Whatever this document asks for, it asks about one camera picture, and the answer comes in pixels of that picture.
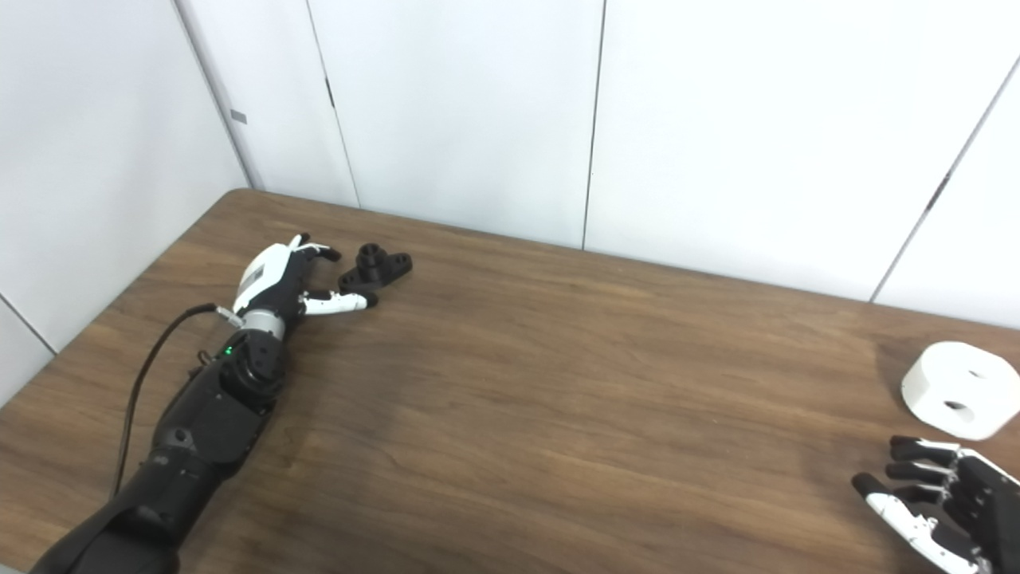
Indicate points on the white and black left hand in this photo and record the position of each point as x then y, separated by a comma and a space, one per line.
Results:
267, 279

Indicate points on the round white cylinder piece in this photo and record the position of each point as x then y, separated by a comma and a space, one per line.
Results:
956, 379

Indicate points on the white and black right hand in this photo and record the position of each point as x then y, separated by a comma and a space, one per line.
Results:
980, 510

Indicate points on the black flanged holder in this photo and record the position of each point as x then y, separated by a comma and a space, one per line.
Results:
373, 269

